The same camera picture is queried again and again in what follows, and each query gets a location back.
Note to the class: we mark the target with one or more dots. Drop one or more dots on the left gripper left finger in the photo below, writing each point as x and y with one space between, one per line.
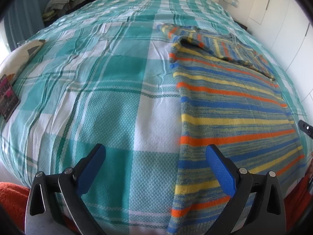
71 184

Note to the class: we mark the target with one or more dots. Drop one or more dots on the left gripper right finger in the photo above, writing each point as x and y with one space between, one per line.
256 204

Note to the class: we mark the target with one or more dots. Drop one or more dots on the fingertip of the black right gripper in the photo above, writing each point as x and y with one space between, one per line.
306 128

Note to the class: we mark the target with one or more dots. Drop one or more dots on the striped knit sweater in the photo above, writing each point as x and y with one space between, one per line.
230 98

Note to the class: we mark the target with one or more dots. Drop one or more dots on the folded striped clothes pile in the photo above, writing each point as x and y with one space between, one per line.
57 8

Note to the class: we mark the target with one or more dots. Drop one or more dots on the orange knit cloth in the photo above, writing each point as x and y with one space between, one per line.
14 200

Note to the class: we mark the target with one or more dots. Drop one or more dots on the white wardrobe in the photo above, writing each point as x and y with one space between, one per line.
283 28

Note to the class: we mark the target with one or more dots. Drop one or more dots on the teal plaid bedspread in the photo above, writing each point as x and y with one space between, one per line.
104 76

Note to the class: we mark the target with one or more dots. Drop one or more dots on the patterned cream pillow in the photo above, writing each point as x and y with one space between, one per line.
17 60

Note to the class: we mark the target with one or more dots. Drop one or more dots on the teal curtain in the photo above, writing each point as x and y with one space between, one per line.
22 20

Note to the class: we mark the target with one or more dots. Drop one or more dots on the wall socket with sticker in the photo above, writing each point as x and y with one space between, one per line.
232 2

